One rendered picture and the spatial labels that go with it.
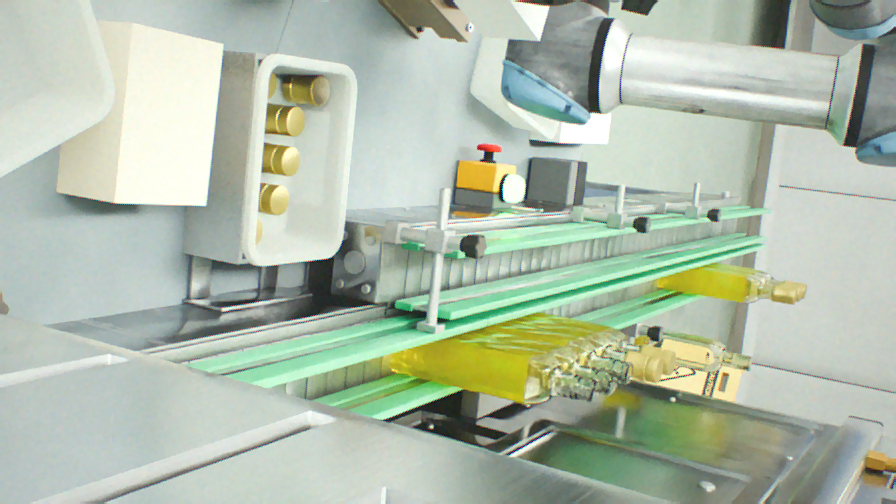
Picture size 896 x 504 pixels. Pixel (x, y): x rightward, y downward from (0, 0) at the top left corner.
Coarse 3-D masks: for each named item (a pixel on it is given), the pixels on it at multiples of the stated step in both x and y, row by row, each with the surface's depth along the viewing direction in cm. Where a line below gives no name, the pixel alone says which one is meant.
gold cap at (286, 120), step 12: (276, 108) 115; (288, 108) 115; (300, 108) 116; (276, 120) 115; (288, 120) 114; (300, 120) 116; (264, 132) 117; (276, 132) 116; (288, 132) 115; (300, 132) 117
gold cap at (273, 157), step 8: (264, 144) 117; (272, 144) 117; (264, 152) 116; (272, 152) 115; (280, 152) 115; (288, 152) 115; (296, 152) 117; (264, 160) 116; (272, 160) 115; (280, 160) 115; (288, 160) 116; (296, 160) 117; (264, 168) 116; (272, 168) 116; (280, 168) 115; (288, 168) 116; (296, 168) 117
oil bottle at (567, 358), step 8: (480, 328) 134; (480, 336) 129; (488, 336) 130; (496, 336) 130; (504, 336) 131; (512, 336) 131; (520, 336) 132; (520, 344) 127; (528, 344) 128; (536, 344) 128; (544, 344) 128; (552, 344) 129; (552, 352) 125; (560, 352) 126; (568, 352) 126; (560, 360) 124; (568, 360) 125; (576, 360) 126; (568, 368) 125
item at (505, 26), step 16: (464, 0) 94; (480, 0) 93; (496, 0) 92; (512, 0) 92; (480, 16) 96; (496, 16) 95; (512, 16) 94; (528, 16) 95; (544, 16) 98; (480, 32) 100; (496, 32) 99; (512, 32) 98; (528, 32) 97
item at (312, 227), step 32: (288, 64) 109; (320, 64) 113; (256, 96) 106; (352, 96) 120; (256, 128) 106; (320, 128) 122; (352, 128) 121; (256, 160) 107; (320, 160) 122; (256, 192) 107; (288, 192) 124; (320, 192) 122; (288, 224) 124; (320, 224) 123; (256, 256) 109; (288, 256) 114; (320, 256) 119
